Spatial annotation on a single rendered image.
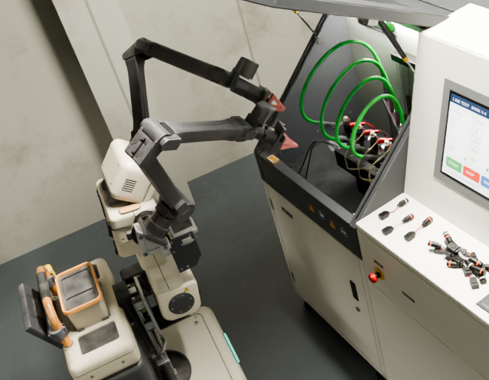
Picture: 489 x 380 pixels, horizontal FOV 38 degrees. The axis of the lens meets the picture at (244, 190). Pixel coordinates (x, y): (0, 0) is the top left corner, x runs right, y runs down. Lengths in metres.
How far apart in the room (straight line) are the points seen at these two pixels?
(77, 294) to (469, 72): 1.57
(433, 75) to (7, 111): 2.56
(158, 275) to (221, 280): 1.22
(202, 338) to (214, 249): 0.93
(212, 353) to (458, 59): 1.66
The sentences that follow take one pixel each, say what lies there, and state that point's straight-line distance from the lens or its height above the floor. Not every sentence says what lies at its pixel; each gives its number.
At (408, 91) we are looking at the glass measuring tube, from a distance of 2.81.
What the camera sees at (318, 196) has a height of 0.95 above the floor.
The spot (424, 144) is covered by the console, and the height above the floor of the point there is 1.20.
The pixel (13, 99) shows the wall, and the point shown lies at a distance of 4.13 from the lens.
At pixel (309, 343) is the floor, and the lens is 3.44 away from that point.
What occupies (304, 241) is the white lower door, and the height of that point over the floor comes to 0.59.
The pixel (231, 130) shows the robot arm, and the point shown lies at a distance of 2.26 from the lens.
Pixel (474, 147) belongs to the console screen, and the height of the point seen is 1.28.
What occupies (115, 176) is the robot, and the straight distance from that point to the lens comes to 2.42.
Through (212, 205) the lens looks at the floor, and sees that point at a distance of 4.35.
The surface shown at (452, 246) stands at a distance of 2.29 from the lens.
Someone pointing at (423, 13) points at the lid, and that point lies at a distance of 2.30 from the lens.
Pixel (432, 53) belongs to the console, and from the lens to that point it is 2.30.
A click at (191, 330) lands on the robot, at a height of 0.28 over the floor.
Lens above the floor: 2.64
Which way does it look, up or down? 37 degrees down
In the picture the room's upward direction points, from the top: 18 degrees counter-clockwise
